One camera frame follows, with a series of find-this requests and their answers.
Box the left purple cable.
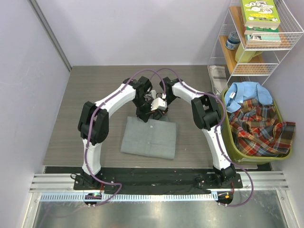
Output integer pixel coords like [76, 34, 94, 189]
[84, 69, 167, 206]

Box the grey long sleeve shirt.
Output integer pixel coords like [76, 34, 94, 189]
[121, 116, 177, 160]

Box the light blue shirt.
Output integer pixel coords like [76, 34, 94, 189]
[224, 82, 273, 113]

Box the plaid shirt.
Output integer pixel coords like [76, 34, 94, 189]
[228, 99, 296, 157]

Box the green book on top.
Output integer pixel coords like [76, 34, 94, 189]
[239, 0, 281, 29]

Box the small blue white jar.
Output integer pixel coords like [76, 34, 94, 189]
[225, 31, 240, 50]

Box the yellow green cloth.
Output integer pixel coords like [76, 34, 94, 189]
[235, 44, 263, 63]

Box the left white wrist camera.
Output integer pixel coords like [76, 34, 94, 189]
[151, 97, 167, 111]

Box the plastic wrapped paper packet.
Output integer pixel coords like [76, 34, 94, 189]
[208, 65, 228, 97]

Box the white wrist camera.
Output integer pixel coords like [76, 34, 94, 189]
[151, 97, 167, 111]
[144, 90, 157, 100]

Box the white wire shelf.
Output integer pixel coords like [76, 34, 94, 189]
[208, 0, 304, 85]

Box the lower stacked book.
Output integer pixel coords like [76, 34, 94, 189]
[244, 27, 281, 45]

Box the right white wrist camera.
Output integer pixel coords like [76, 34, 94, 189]
[144, 90, 157, 100]

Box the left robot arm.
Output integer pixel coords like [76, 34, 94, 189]
[77, 76, 152, 190]

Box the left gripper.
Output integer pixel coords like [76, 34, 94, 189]
[132, 96, 156, 123]

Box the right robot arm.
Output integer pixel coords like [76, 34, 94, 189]
[160, 77, 236, 188]

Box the green laundry basket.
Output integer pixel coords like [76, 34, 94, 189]
[221, 102, 292, 164]

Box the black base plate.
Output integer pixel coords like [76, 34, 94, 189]
[70, 168, 243, 204]

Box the aluminium rail frame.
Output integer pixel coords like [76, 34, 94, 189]
[23, 167, 300, 228]

